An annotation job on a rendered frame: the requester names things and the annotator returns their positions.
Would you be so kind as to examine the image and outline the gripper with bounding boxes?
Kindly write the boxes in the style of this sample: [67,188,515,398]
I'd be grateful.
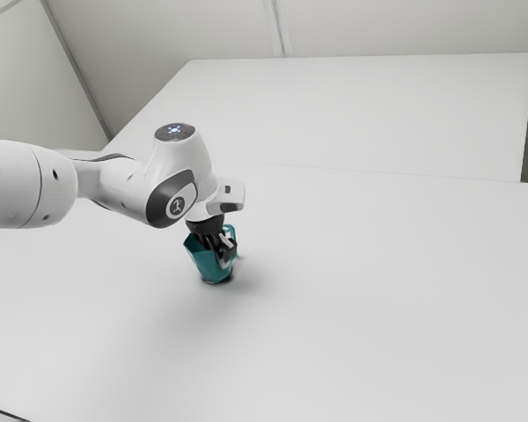
[185,213,239,269]

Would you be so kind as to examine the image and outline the teal faceted mug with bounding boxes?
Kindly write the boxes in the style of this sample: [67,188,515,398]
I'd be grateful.
[182,223,239,286]

